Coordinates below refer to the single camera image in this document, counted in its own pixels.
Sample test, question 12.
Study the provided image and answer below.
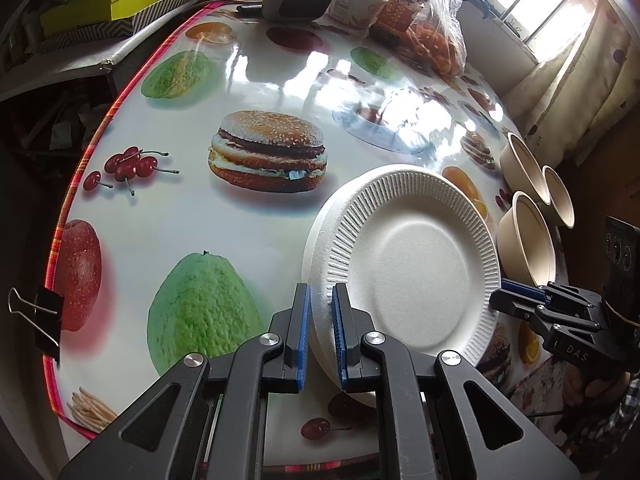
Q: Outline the grey zigzag patterned box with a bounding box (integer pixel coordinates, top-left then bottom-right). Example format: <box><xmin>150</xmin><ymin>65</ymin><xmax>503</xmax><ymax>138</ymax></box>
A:
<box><xmin>37</xmin><ymin>0</ymin><xmax>201</xmax><ymax>56</ymax></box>

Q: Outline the brown wooden cabinet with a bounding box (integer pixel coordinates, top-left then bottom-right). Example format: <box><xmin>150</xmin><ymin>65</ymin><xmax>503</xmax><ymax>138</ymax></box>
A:
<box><xmin>555</xmin><ymin>95</ymin><xmax>640</xmax><ymax>231</ymax></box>

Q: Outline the glass jar with red label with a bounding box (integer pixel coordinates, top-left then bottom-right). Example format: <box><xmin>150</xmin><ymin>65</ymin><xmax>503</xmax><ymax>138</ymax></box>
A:
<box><xmin>372</xmin><ymin>0</ymin><xmax>431</xmax><ymax>43</ymax></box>

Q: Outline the beige paper bowl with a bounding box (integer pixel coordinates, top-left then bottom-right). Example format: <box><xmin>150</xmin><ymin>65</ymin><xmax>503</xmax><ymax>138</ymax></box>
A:
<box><xmin>542</xmin><ymin>165</ymin><xmax>576</xmax><ymax>229</ymax></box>
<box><xmin>500</xmin><ymin>132</ymin><xmax>549</xmax><ymax>202</ymax></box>
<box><xmin>497</xmin><ymin>191</ymin><xmax>558</xmax><ymax>286</ymax></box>

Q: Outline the grey board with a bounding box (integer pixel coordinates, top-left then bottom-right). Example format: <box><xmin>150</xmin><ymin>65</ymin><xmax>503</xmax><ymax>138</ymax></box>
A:
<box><xmin>0</xmin><ymin>2</ymin><xmax>221</xmax><ymax>103</ymax></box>

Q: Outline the cream dotted curtain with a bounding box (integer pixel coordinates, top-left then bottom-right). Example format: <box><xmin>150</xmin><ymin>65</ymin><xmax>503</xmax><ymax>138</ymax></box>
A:
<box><xmin>500</xmin><ymin>0</ymin><xmax>640</xmax><ymax>161</ymax></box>

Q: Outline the white plastic tub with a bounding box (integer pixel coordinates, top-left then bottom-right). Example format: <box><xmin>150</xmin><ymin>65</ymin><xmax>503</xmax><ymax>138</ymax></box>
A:
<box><xmin>327</xmin><ymin>0</ymin><xmax>391</xmax><ymax>28</ymax></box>

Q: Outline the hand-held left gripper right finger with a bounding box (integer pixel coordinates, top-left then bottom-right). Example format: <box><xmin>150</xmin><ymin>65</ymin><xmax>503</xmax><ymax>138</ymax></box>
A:
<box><xmin>332</xmin><ymin>282</ymin><xmax>583</xmax><ymax>480</ymax></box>

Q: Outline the person's right hand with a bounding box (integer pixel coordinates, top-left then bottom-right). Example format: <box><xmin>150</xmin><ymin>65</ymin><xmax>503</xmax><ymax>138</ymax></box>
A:
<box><xmin>562</xmin><ymin>365</ymin><xmax>633</xmax><ymax>411</ymax></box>

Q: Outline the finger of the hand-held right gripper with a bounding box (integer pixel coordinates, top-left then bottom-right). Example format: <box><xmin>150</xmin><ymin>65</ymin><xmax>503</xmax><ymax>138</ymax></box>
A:
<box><xmin>489</xmin><ymin>289</ymin><xmax>551</xmax><ymax>328</ymax></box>
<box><xmin>501</xmin><ymin>279</ymin><xmax>551</xmax><ymax>306</ymax></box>

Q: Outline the person's right forearm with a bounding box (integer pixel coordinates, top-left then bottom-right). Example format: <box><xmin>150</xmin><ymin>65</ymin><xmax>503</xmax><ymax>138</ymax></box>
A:
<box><xmin>555</xmin><ymin>377</ymin><xmax>640</xmax><ymax>461</ymax></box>

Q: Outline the clear plastic bag of oranges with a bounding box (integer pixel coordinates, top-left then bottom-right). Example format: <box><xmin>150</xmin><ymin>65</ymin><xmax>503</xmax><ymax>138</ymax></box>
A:
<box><xmin>392</xmin><ymin>0</ymin><xmax>468</xmax><ymax>78</ymax></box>

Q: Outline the food printed tablecloth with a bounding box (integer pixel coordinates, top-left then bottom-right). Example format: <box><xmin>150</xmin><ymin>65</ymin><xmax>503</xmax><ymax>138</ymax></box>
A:
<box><xmin>47</xmin><ymin>0</ymin><xmax>566</xmax><ymax>471</ymax></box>

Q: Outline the black binder clip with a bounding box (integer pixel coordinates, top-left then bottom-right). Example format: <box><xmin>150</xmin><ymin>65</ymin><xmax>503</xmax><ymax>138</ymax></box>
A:
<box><xmin>7</xmin><ymin>287</ymin><xmax>65</xmax><ymax>353</ymax></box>

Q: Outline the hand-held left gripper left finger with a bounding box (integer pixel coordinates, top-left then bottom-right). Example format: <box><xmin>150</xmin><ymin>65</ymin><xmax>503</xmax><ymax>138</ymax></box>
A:
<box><xmin>57</xmin><ymin>282</ymin><xmax>313</xmax><ymax>480</ymax></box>

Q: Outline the large yellow-green box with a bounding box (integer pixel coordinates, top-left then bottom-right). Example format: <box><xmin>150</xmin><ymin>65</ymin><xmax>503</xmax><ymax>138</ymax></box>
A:
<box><xmin>40</xmin><ymin>0</ymin><xmax>166</xmax><ymax>38</ymax></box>

